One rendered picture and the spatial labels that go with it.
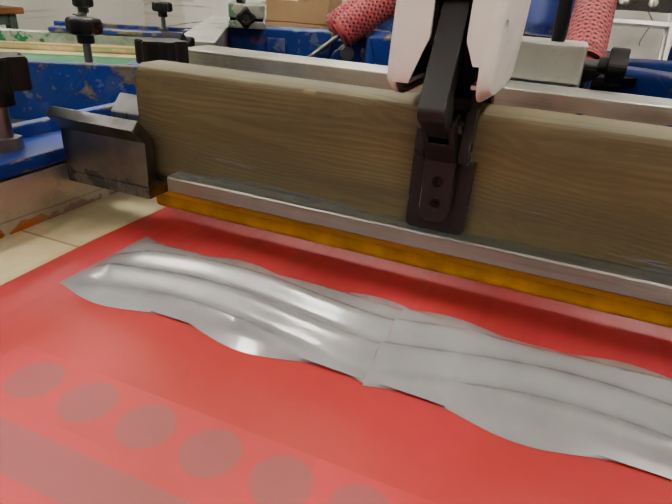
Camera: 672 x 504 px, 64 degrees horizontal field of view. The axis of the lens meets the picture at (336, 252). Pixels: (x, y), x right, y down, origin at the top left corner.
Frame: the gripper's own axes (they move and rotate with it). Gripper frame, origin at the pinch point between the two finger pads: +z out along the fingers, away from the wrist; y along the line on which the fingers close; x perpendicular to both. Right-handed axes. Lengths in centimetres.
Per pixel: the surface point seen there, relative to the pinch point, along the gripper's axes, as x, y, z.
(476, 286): 2.6, -0.2, 6.0
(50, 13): -381, -306, 22
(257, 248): -11.2, 1.9, 6.0
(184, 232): -16.7, 2.2, 5.9
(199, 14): -317, -412, 20
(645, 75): 16, -72, 1
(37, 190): -25.8, 5.6, 3.6
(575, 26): 4.2, -47.6, -6.7
